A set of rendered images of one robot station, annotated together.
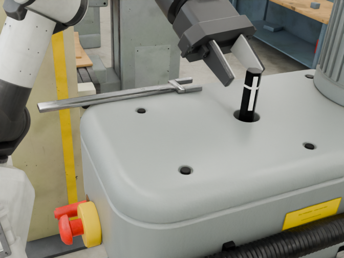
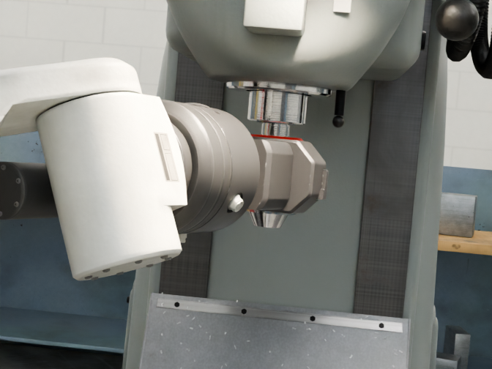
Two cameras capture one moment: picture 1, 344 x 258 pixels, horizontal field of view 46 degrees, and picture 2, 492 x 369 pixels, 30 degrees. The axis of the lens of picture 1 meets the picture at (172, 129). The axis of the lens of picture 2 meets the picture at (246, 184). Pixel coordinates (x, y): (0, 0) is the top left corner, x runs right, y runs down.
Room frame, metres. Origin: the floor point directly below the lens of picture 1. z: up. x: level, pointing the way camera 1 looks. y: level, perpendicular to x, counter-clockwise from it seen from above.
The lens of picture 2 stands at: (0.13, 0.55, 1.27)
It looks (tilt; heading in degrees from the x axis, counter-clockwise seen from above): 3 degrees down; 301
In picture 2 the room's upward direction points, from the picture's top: 5 degrees clockwise
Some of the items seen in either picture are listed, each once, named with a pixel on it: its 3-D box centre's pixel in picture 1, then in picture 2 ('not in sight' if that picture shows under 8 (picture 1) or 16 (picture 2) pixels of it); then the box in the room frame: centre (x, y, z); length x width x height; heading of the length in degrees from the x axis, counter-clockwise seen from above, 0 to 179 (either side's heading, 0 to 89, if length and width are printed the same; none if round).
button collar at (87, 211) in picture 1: (89, 224); not in sight; (0.40, 0.10, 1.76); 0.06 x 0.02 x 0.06; 26
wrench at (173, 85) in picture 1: (123, 94); not in sight; (0.53, 0.07, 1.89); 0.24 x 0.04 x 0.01; 118
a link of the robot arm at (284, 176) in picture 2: not in sight; (217, 173); (0.49, -0.01, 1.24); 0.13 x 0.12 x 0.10; 4
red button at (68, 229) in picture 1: (71, 228); not in sight; (0.39, 0.13, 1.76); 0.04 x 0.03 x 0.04; 26
